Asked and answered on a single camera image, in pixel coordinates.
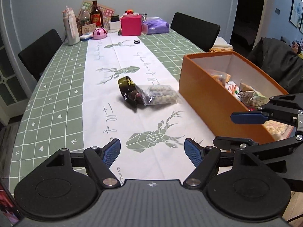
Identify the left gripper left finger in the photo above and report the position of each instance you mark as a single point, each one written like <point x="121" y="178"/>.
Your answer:
<point x="98" y="163"/>

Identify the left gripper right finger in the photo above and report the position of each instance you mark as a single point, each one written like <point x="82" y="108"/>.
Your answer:
<point x="205" y="161"/>

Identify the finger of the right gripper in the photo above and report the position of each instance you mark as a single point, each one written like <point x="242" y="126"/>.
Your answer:
<point x="233" y="143"/>
<point x="248" y="118"/>

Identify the beige biscuit snack packet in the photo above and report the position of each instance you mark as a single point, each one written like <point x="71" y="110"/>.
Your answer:
<point x="251" y="97"/>

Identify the black yellow snack packet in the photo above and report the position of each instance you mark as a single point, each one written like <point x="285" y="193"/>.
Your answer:
<point x="130" y="92"/>

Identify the clear packet of white candies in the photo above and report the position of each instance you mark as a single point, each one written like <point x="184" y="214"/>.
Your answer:
<point x="151" y="95"/>

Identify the red spicy snack packet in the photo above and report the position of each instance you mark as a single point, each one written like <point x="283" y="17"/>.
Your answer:
<point x="232" y="88"/>

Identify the yellow snack packet in box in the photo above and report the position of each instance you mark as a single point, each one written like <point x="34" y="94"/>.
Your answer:
<point x="275" y="128"/>

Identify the orange storage box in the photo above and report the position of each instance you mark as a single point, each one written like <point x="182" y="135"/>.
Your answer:
<point x="214" y="104"/>

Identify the black jacket on chair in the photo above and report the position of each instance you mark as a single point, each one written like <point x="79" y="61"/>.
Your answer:
<point x="280" y="62"/>

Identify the white deer table runner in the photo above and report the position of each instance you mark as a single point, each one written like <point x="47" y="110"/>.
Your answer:
<point x="152" y="137"/>

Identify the folded beige cloths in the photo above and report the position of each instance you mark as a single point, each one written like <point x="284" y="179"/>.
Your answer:
<point x="221" y="45"/>

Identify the black chair far right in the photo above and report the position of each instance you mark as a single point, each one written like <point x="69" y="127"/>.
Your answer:
<point x="201" y="33"/>

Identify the black chair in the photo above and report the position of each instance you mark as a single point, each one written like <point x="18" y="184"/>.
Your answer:
<point x="201" y="33"/>
<point x="38" y="55"/>

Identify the black chair left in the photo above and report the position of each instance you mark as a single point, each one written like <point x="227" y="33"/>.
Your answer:
<point x="38" y="55"/>

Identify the pink round container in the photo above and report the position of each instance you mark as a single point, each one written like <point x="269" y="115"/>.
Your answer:
<point x="99" y="33"/>

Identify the small beige speaker box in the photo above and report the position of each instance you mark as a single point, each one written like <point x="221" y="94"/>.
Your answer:
<point x="88" y="28"/>

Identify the white pink bottle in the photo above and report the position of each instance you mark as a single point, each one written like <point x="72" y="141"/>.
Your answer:
<point x="70" y="24"/>

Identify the purple tissue pack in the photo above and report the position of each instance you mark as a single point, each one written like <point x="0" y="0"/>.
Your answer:
<point x="155" y="25"/>

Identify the pink square box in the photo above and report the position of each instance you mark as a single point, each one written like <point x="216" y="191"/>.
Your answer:
<point x="131" y="25"/>

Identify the brown liquor bottle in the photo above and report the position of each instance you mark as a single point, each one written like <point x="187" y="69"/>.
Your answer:
<point x="96" y="15"/>

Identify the clear plastic water bottle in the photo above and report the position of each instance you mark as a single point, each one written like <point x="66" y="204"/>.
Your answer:
<point x="84" y="18"/>

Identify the patterned game board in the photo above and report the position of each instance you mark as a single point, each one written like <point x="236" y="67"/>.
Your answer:
<point x="106" y="11"/>

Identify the orange toy figure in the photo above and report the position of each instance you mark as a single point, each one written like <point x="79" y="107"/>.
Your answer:
<point x="129" y="12"/>

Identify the framed wall picture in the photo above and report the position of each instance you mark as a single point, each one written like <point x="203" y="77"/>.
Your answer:
<point x="296" y="13"/>

